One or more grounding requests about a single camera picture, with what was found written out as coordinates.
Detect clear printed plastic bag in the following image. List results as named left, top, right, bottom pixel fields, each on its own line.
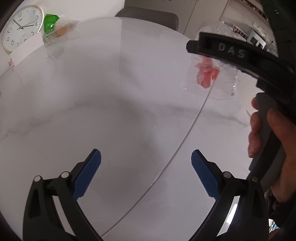
left=179, top=19, right=240, bottom=100

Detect person's right hand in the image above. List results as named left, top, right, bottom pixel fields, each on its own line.
left=248, top=93, right=295, bottom=203

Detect person's dark trouser legs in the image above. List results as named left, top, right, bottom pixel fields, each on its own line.
left=266, top=193, right=295, bottom=240

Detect grey chair behind table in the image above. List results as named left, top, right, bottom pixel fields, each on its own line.
left=115, top=6, right=179, bottom=31

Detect white paper card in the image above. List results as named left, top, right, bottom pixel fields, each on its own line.
left=10, top=33, right=44, bottom=66

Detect clear plastic box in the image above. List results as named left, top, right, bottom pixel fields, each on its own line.
left=43, top=19, right=79, bottom=43

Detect green crumpled wrapper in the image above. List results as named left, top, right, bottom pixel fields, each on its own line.
left=44, top=14, right=59, bottom=34

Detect white round wall clock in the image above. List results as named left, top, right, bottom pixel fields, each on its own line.
left=1, top=4, right=45, bottom=53

